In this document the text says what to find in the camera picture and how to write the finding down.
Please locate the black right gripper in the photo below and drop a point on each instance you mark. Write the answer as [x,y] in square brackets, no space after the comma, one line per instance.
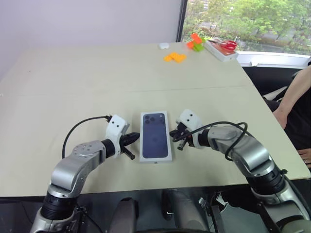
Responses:
[186,136]

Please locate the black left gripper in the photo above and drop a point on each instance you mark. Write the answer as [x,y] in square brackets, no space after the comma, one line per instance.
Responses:
[124,141]

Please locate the white phone box lid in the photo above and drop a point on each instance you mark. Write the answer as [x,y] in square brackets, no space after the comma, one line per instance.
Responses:
[156,138]

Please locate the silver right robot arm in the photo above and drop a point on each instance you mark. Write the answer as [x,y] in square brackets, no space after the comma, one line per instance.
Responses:
[252,155]

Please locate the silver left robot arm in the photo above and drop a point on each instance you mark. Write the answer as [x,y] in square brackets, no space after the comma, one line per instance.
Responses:
[73,167]

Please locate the person's hand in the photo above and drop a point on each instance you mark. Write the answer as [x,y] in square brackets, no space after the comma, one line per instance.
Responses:
[305,157]

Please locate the yellow-orange toy brick cluster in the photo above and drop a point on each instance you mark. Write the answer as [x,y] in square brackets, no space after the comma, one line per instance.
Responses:
[175,57]

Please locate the white tray with red scissors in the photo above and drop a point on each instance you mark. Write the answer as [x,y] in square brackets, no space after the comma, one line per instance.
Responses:
[222,55]

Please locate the small white earbud case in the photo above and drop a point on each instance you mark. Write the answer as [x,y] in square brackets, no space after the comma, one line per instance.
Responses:
[163,45]

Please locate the orange and green brick toy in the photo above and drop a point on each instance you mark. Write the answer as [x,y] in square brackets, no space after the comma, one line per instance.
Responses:
[197,43]

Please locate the small white sill clip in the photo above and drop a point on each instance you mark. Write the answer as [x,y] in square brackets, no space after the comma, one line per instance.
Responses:
[253,63]

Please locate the beige chair armrest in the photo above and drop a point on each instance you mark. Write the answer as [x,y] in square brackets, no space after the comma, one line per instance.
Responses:
[275,92]

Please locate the white window sill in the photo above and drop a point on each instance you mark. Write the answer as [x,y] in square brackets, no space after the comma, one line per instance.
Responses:
[274,58]

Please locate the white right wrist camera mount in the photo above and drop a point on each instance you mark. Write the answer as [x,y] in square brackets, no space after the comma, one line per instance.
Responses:
[190,120]

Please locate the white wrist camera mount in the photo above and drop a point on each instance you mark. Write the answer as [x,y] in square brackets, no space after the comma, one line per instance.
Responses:
[116,127]
[190,120]

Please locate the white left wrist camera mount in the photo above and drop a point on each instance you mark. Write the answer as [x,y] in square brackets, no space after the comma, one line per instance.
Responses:
[116,127]

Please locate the black window frame post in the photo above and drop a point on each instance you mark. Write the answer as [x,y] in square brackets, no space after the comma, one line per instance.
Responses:
[181,19]

